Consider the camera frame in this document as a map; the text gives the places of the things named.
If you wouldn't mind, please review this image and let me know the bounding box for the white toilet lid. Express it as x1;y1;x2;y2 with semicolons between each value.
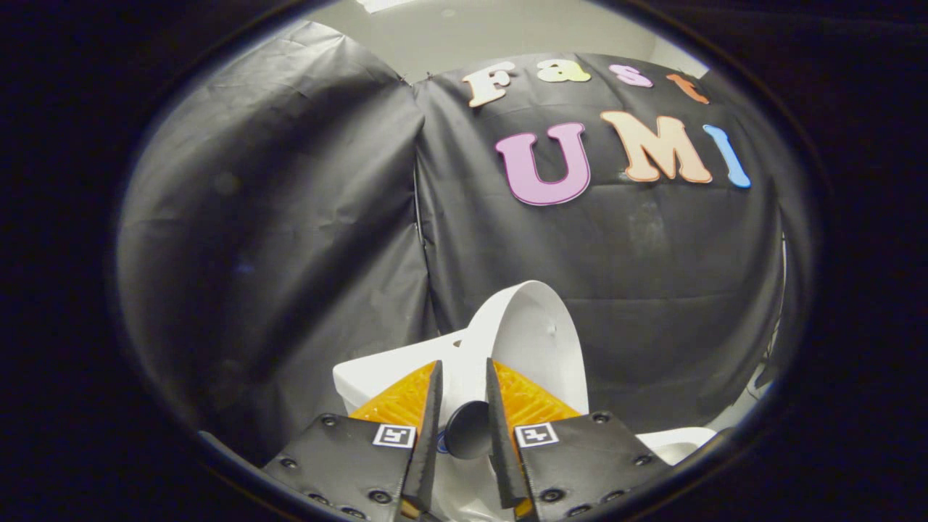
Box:
435;281;589;522

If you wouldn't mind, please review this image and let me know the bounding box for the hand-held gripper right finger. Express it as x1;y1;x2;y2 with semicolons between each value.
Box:
484;357;671;520

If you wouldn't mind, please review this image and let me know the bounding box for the black backdrop cloth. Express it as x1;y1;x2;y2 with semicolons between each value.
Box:
116;18;816;465

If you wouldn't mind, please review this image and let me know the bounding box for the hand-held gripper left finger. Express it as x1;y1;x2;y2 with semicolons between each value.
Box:
261;360;444;522

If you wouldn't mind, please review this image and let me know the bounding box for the white toilet with tank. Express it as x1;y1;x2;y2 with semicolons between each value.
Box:
332;330;718;466

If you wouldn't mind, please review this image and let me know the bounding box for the black round lid knob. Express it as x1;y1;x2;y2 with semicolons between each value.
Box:
444;400;494;460

